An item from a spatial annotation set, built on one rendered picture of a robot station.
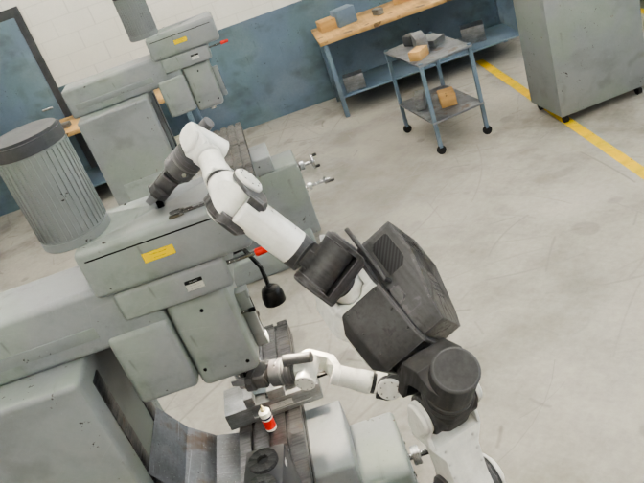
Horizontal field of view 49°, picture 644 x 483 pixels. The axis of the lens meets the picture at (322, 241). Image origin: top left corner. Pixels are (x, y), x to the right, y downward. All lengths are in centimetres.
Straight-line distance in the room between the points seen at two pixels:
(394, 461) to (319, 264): 105
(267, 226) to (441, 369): 51
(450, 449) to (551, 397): 187
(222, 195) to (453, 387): 69
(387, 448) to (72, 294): 121
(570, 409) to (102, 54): 661
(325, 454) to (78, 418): 83
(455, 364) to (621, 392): 216
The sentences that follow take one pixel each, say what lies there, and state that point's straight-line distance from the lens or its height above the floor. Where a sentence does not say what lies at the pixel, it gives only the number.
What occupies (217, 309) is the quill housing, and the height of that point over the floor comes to 157.
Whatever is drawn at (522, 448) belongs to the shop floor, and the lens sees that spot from 354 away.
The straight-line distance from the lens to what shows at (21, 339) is 222.
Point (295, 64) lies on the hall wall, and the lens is 863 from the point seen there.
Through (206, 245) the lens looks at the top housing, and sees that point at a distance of 197.
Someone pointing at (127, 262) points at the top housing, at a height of 182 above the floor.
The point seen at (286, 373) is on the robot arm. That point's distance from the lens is 226.
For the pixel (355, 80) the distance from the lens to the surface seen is 797.
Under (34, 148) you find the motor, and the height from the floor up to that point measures 218.
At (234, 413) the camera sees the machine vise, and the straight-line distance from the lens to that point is 259.
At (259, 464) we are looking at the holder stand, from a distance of 217.
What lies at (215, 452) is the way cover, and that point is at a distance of 267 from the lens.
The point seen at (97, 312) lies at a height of 169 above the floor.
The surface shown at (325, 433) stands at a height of 88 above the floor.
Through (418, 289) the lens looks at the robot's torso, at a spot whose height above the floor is 161.
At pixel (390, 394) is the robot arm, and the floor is 114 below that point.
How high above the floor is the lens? 260
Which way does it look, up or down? 28 degrees down
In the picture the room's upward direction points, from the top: 20 degrees counter-clockwise
